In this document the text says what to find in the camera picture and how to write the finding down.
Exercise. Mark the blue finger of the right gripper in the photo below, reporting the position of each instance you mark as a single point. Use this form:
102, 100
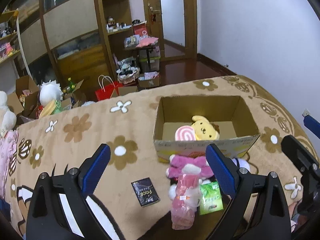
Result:
312, 124

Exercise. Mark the pink paper on table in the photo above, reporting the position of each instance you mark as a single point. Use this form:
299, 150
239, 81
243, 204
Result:
147, 41

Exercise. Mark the green bottle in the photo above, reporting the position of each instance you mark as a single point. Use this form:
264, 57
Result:
71, 85

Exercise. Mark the open cardboard box on floor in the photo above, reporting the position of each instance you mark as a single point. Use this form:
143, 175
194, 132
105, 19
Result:
24, 99

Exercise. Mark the pink plastic bag roll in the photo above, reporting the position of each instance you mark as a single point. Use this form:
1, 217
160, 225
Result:
186, 202

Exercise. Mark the beige flower blanket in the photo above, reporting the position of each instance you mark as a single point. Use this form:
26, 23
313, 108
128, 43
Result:
56, 143

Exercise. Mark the wooden door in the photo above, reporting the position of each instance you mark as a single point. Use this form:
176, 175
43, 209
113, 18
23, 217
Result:
174, 23

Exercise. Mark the green tissue pack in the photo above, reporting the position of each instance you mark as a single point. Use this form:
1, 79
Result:
211, 200

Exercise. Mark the wooden wardrobe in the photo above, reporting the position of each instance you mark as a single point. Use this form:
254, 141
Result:
67, 40

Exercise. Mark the black face mask packet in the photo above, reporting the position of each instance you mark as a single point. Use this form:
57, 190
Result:
145, 192

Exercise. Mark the pink floral cloth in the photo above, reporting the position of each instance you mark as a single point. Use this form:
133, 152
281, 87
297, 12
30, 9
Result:
8, 148

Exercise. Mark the white cat plush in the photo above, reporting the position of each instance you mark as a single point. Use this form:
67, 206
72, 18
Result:
8, 118

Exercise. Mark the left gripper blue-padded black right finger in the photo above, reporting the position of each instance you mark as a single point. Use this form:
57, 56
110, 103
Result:
270, 218

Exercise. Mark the white round plush head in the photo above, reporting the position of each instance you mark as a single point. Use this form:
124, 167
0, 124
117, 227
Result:
50, 91

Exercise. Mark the white display shelf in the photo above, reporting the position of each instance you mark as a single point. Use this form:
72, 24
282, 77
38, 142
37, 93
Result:
13, 61

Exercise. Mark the cardboard box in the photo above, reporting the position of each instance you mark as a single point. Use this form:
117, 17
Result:
24, 99
230, 115

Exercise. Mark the red box on shelf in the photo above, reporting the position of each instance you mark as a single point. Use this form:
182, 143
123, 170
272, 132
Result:
140, 29

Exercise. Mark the red paper gift bag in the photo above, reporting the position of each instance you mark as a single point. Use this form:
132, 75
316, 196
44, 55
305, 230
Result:
107, 88

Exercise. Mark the basket of toys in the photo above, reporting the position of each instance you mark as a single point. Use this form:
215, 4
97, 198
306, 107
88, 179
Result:
127, 70

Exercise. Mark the person's hand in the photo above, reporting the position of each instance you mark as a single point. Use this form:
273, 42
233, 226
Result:
296, 219

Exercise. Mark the pink swirl roll plush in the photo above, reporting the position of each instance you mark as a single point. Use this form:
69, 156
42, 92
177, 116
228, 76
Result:
185, 133

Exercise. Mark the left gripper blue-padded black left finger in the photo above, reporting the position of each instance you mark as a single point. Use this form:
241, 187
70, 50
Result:
59, 207

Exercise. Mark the yellow dog plush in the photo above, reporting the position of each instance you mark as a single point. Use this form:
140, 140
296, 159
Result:
204, 130

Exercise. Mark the pink bear plush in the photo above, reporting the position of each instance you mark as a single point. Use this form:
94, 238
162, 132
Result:
180, 165

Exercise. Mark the small black table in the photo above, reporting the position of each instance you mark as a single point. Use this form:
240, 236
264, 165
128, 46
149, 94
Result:
148, 57

